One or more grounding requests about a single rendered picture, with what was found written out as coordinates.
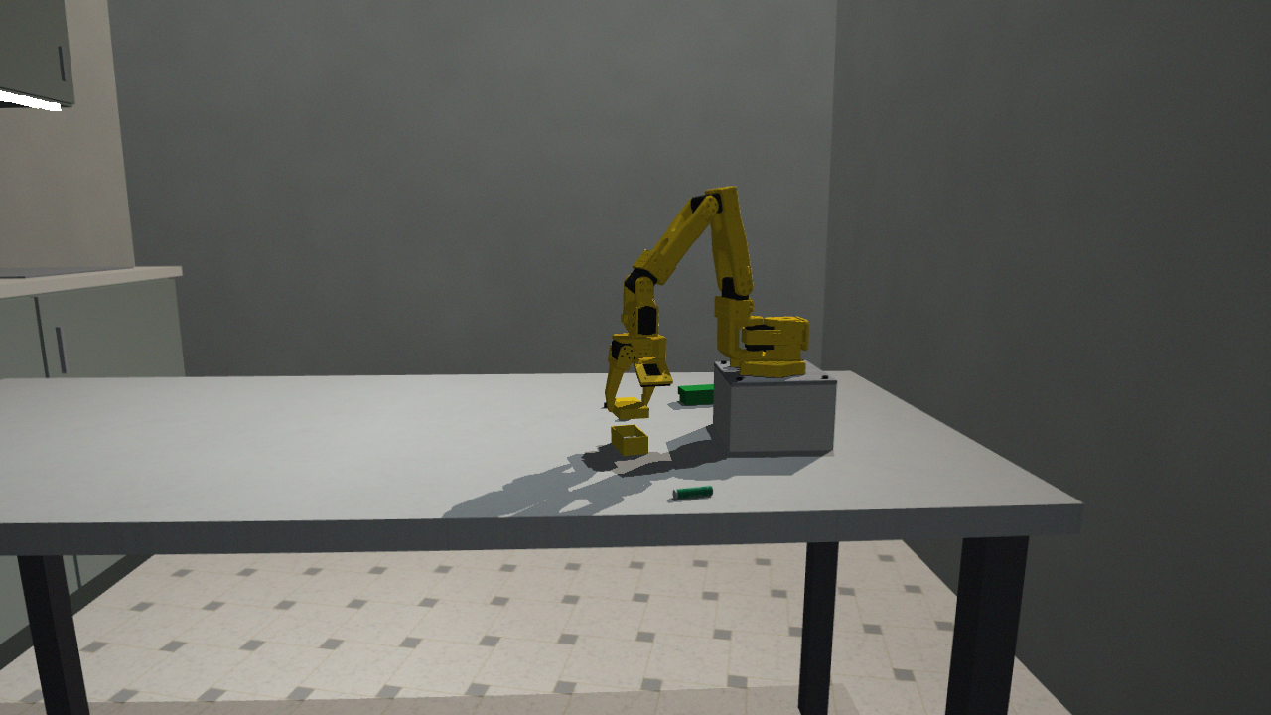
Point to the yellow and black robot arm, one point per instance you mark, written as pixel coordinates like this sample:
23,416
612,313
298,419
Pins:
773,348

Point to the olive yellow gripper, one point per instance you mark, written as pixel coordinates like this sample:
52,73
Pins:
648,350

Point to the green aaa battery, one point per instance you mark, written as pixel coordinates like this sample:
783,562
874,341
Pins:
693,492

